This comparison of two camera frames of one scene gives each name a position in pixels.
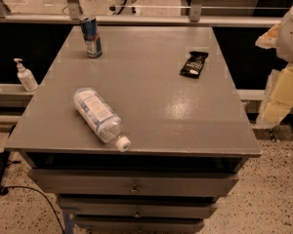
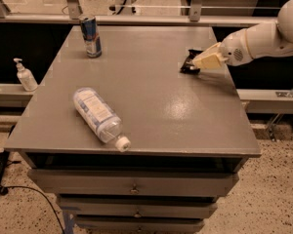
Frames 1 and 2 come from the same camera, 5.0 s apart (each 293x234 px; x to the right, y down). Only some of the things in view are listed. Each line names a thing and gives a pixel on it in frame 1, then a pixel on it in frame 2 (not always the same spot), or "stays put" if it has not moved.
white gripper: (292, 36) → (234, 50)
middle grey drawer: (137, 208) stays put
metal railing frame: (72, 12) stays put
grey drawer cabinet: (189, 135) stays put
